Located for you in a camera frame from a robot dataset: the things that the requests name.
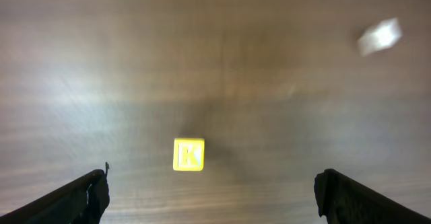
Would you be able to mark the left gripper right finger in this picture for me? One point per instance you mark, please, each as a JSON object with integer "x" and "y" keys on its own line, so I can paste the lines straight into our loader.
{"x": 343, "y": 200}

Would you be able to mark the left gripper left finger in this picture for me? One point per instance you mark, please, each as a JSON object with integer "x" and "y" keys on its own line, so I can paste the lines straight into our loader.
{"x": 83, "y": 200}

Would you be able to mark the yellow top block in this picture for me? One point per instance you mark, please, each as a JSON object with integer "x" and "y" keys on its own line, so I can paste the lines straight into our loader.
{"x": 189, "y": 154}

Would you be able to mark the left plain wooden block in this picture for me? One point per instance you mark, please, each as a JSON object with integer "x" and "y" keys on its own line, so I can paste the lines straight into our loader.
{"x": 380, "y": 37}

